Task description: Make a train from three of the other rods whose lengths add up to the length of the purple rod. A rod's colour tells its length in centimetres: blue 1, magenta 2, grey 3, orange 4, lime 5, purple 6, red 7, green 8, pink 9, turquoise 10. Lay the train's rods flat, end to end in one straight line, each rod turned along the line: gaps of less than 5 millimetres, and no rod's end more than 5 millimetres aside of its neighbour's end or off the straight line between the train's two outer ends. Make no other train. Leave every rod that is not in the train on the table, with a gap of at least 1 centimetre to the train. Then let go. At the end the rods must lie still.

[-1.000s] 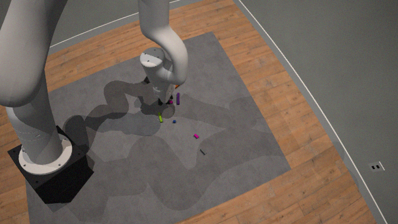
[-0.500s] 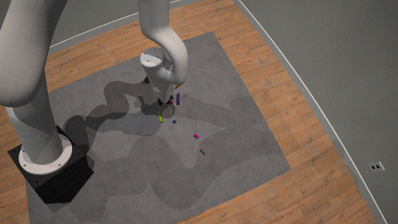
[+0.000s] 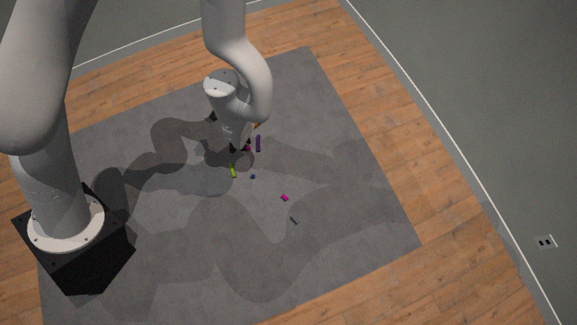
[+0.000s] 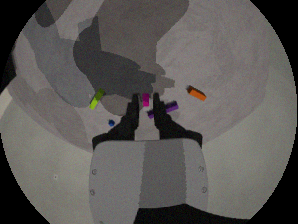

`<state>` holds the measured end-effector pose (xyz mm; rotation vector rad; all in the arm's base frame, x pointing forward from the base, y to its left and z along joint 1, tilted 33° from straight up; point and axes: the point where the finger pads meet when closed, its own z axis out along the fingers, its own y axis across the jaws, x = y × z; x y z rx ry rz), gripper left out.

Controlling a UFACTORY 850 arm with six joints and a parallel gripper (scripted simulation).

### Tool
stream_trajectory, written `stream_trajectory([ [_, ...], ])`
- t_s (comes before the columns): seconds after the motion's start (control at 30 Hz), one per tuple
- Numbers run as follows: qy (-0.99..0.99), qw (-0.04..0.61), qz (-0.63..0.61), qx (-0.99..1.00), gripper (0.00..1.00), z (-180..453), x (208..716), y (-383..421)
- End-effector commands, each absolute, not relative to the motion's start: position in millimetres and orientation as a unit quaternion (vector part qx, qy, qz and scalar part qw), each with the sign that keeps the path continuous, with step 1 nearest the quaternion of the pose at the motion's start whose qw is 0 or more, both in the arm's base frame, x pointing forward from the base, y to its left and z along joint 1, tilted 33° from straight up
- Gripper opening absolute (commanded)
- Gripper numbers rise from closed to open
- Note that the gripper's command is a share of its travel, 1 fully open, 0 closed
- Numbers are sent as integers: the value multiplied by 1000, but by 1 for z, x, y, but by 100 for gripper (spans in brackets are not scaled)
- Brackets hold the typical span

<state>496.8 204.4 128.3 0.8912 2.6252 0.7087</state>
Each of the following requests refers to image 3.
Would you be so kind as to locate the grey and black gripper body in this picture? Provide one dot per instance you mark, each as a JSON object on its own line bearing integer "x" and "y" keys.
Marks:
{"x": 238, "y": 137}

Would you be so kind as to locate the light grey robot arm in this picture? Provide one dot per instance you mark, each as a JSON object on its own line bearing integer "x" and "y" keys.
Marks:
{"x": 37, "y": 53}

